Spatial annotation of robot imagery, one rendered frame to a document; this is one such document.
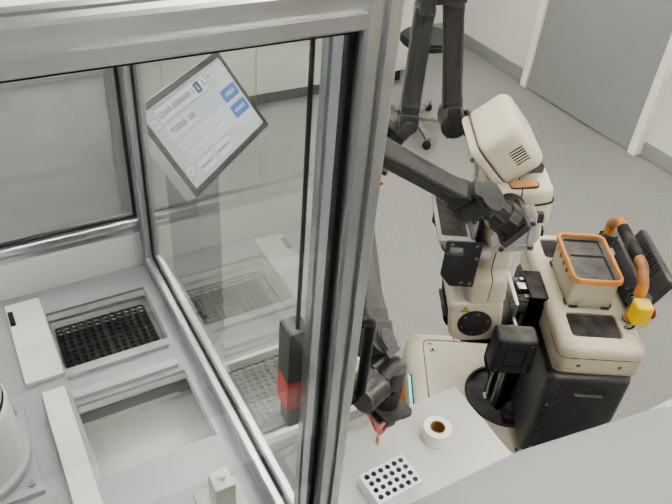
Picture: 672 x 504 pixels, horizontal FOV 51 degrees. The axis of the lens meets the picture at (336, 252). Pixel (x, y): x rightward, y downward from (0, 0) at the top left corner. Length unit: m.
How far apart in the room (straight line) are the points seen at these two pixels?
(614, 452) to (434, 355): 2.13
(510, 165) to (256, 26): 1.31
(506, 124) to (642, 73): 3.07
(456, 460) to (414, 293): 1.65
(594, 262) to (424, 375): 0.75
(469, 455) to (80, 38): 1.46
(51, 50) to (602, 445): 0.50
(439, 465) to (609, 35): 3.68
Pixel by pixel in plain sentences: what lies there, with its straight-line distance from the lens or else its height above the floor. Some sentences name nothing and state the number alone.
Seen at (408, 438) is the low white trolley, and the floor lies 0.76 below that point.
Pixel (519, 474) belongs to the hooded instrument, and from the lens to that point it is 0.51.
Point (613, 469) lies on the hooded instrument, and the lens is 0.56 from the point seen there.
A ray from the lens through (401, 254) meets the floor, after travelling 3.55.
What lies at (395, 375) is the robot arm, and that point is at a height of 1.17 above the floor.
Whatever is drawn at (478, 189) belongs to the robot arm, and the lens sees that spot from 1.67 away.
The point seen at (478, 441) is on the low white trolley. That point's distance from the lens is 1.84.
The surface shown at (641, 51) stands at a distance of 4.84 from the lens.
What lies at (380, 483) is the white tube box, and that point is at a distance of 1.67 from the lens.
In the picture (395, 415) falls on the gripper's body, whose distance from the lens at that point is 1.44.
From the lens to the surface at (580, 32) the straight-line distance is 5.14.
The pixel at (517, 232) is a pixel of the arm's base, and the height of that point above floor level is 1.19.
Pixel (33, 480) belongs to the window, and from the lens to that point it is 0.88.
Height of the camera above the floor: 2.18
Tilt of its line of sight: 38 degrees down
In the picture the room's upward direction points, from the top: 5 degrees clockwise
